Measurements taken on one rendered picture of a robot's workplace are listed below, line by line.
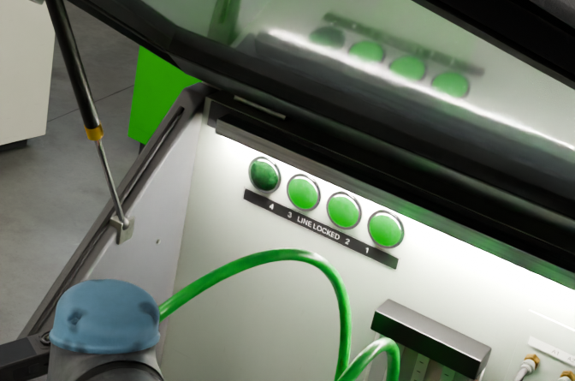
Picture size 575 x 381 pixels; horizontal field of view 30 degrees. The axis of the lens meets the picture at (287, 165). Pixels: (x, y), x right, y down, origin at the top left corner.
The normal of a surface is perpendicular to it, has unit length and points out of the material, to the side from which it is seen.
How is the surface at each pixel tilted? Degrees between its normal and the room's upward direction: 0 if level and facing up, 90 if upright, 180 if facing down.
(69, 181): 0
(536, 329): 90
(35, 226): 0
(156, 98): 90
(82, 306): 1
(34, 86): 90
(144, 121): 90
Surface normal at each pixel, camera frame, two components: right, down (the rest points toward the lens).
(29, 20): 0.73, 0.42
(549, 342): -0.51, 0.29
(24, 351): -0.08, -0.93
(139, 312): 0.18, -0.88
